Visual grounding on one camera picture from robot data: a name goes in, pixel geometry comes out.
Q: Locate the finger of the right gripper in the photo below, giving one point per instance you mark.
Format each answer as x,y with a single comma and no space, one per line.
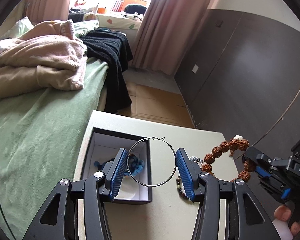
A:
257,157
273,184

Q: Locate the black jewelry box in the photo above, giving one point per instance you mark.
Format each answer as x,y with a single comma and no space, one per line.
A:
107,152

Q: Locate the person's right hand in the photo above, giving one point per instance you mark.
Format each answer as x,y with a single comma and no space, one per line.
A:
282,214

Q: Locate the black knitted blanket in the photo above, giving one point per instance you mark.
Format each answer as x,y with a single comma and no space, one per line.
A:
113,48

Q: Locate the cardboard sheet on floor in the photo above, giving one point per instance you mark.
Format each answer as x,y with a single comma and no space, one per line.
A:
157,105

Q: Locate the large silver hoop earring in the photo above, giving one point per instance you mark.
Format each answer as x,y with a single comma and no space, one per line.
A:
162,139

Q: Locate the pink fleece blanket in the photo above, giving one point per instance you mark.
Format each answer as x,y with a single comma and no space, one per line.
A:
48,55

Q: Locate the white wall socket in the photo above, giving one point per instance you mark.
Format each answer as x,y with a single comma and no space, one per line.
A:
195,69

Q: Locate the green bed cover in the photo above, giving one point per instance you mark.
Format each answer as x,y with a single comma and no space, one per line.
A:
40,137

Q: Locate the patterned pillow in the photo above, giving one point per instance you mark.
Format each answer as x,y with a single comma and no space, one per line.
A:
120,20

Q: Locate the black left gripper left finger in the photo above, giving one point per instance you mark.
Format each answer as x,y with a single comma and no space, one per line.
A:
57,218

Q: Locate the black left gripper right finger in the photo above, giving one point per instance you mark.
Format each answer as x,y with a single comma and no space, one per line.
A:
245,216

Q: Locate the pink curtain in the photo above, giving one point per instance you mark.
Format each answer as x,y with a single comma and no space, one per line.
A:
167,30

